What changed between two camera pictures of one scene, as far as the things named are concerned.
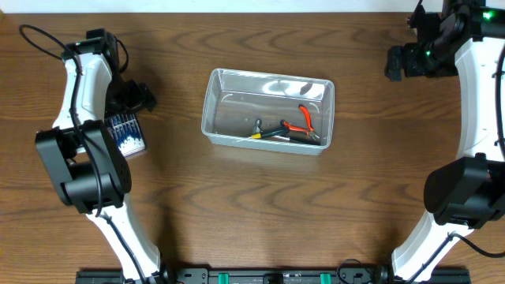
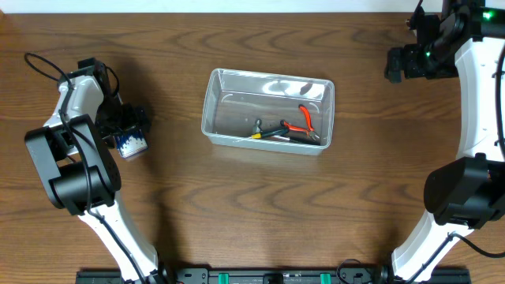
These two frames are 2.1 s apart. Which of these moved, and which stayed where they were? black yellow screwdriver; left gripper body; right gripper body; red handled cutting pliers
Moved: left gripper body
Stayed: black yellow screwdriver; right gripper body; red handled cutting pliers
